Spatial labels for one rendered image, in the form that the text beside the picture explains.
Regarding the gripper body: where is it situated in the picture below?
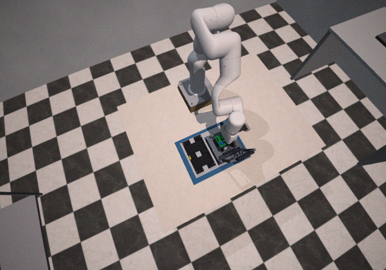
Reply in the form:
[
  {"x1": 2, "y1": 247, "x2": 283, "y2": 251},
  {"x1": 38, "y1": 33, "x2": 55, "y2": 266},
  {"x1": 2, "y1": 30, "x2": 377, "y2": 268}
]
[{"x1": 220, "y1": 122, "x2": 238, "y2": 144}]

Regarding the green circuit board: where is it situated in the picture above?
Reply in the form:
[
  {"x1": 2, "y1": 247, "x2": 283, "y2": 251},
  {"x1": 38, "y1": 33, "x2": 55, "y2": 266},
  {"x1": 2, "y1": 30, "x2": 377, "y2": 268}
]
[{"x1": 215, "y1": 134, "x2": 227, "y2": 148}]

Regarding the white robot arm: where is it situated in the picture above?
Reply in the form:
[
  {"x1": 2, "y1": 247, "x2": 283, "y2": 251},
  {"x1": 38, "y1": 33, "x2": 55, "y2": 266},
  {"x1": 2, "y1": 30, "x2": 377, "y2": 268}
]
[{"x1": 187, "y1": 3, "x2": 251, "y2": 136}]

